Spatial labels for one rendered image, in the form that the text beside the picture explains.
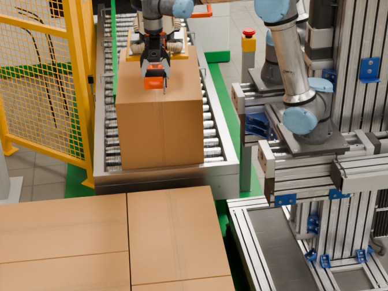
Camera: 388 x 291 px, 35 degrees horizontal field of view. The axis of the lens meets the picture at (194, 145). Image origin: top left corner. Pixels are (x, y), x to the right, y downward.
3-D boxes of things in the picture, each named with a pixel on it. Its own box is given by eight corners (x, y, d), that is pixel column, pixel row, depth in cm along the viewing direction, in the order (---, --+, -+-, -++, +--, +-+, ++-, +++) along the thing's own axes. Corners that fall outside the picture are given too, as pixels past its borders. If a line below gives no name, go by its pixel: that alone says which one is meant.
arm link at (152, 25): (163, 19, 228) (140, 21, 228) (163, 32, 230) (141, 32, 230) (163, 12, 234) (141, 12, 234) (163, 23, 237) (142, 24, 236)
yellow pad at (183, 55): (166, 31, 315) (165, 22, 312) (186, 30, 315) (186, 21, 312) (167, 60, 287) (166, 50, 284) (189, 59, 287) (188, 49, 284)
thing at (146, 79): (144, 79, 248) (144, 68, 245) (163, 78, 248) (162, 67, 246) (144, 89, 241) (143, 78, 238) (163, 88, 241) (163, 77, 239)
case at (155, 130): (126, 113, 354) (120, 48, 332) (197, 109, 355) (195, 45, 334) (122, 175, 304) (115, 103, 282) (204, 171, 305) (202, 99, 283)
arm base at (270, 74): (288, 67, 288) (290, 48, 283) (298, 82, 275) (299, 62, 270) (256, 71, 286) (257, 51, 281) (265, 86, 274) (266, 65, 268)
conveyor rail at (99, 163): (100, 26, 499) (97, 3, 489) (106, 26, 499) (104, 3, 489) (96, 206, 307) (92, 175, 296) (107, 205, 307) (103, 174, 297)
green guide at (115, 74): (102, 8, 491) (100, -3, 486) (115, 7, 492) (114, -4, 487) (101, 108, 358) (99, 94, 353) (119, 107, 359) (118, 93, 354)
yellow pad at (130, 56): (129, 32, 314) (127, 23, 312) (148, 32, 315) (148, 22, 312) (125, 62, 286) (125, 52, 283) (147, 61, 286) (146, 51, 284)
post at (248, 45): (238, 185, 386) (241, 34, 331) (249, 185, 386) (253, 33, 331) (240, 192, 380) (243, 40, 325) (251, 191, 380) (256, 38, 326)
